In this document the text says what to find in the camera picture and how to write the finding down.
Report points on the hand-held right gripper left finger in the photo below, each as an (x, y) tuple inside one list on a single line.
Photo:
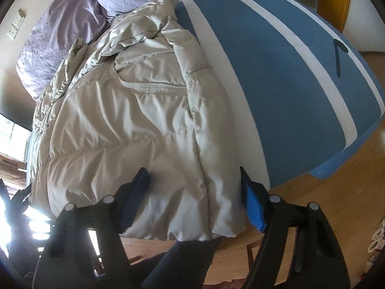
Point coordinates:
[(137, 194)]

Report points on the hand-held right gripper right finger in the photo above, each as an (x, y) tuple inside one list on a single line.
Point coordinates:
[(253, 206)]

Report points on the cream puffer jacket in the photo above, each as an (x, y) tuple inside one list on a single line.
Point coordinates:
[(120, 126)]

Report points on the person's leg in dark trousers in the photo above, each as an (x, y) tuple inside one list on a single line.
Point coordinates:
[(183, 265)]

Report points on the blue white striped bed sheet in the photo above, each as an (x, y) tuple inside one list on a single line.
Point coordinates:
[(285, 81)]

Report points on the window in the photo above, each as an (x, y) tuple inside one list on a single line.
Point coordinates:
[(12, 144)]

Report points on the lavender pillow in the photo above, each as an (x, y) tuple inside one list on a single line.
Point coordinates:
[(60, 36)]

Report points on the white wall socket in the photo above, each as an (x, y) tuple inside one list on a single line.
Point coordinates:
[(12, 32)]

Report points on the white wall switch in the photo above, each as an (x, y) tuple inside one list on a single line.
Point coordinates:
[(19, 17)]

